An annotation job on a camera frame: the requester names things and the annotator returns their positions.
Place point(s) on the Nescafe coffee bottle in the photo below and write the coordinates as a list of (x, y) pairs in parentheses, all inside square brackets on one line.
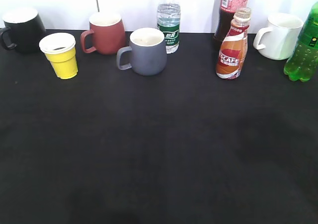
[(233, 49)]

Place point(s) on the yellow paper cup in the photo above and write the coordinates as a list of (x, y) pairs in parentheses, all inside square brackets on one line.
[(59, 49)]

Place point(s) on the green sprite bottle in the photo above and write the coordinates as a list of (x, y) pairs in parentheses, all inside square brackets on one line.
[(303, 63)]

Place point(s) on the grey mug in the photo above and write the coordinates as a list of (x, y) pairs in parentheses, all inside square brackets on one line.
[(147, 52)]

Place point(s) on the red mug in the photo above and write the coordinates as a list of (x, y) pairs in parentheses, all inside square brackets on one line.
[(106, 34)]

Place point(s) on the clear water bottle green label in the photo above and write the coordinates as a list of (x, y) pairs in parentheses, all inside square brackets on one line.
[(168, 22)]

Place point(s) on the cola bottle red label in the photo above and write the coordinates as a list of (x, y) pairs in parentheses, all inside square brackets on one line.
[(227, 10)]

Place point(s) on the white mug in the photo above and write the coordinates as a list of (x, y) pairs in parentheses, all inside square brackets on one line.
[(277, 41)]

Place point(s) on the black mug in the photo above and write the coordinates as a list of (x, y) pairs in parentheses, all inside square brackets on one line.
[(23, 30)]

